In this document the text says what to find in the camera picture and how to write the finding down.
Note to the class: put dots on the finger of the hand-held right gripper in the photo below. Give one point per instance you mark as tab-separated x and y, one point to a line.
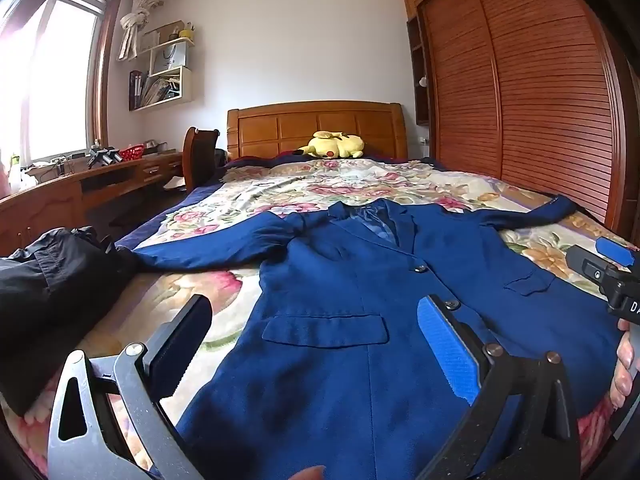
587	265
612	250

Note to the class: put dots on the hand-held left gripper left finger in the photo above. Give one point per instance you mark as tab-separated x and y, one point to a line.
185	340

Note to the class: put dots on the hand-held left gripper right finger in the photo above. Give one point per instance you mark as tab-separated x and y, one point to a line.
445	345

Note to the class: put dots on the blue suit jacket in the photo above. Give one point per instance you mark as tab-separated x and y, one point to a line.
325	385

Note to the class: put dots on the person's right hand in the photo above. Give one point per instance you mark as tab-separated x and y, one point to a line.
621	365

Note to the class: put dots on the person's left hand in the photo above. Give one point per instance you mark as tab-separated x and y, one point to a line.
305	474

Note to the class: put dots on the navy blue bedsheet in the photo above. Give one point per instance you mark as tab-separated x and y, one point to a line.
165	215

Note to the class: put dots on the black garment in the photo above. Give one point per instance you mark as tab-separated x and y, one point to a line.
45	290

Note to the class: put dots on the wooden chair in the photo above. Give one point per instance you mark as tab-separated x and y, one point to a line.
197	155

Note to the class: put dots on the wooden louvered wardrobe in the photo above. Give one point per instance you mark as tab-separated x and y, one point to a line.
525	85

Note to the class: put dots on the floral blanket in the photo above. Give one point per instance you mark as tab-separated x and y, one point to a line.
350	180

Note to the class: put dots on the wooden desk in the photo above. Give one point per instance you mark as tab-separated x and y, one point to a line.
50	200

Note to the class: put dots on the red basket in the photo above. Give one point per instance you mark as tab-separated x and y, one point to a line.
131	153

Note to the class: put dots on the black metal device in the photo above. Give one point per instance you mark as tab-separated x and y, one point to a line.
105	156

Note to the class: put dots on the yellow plush toy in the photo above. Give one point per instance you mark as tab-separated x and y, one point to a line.
330	146

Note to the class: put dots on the wooden bed headboard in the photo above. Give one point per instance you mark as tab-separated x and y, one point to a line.
280	130

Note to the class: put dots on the row of books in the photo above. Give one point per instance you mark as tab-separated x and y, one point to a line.
150	90

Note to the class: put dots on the wooden framed window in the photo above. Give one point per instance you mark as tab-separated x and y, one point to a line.
65	85

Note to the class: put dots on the white paper bag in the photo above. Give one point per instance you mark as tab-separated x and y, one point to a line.
170	57

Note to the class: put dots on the yellow cup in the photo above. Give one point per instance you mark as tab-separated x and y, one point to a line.
186	34

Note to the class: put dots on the tied white curtain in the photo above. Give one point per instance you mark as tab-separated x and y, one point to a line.
137	15

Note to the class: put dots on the white wall shelf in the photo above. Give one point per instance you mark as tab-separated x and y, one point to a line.
187	85

